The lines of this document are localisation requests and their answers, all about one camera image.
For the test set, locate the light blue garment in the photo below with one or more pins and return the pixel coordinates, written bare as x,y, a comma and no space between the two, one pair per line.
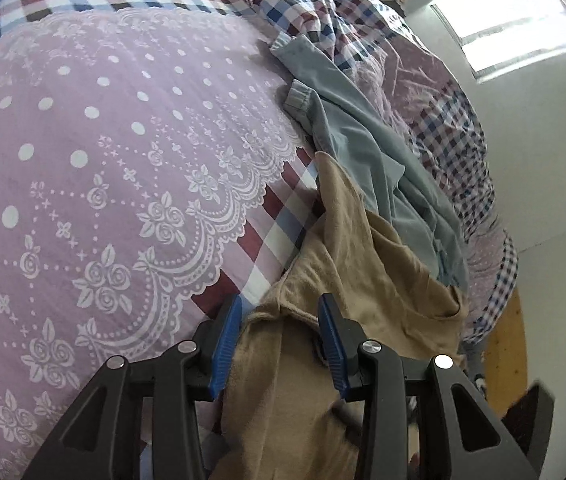
363,145

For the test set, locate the checkered bed sheet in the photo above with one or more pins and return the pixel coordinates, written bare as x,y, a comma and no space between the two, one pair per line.
113,160

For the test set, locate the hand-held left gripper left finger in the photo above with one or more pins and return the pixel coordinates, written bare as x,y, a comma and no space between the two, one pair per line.
225,350

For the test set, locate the checkered purple quilt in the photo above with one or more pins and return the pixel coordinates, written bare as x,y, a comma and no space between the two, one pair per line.
413,75

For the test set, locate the window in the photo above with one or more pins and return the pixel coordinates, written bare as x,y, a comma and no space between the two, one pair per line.
508,25

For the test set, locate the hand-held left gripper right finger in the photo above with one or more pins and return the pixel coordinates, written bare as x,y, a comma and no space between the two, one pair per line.
333,350

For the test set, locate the beige t-shirt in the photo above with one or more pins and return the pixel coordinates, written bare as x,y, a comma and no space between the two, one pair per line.
373,280

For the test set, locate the wooden headboard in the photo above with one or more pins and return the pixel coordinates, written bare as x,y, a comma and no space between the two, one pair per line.
510,340

